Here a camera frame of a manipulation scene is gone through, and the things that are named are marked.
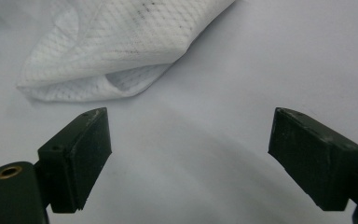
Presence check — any pale table cover sheet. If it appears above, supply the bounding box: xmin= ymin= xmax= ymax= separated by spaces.
xmin=0 ymin=0 xmax=358 ymax=224

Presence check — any white mesh cloth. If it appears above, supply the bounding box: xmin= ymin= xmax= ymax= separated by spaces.
xmin=16 ymin=0 xmax=236 ymax=103

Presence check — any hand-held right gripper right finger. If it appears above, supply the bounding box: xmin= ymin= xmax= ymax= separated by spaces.
xmin=268 ymin=107 xmax=358 ymax=212

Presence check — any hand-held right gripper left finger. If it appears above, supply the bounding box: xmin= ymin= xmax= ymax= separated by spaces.
xmin=36 ymin=107 xmax=113 ymax=214

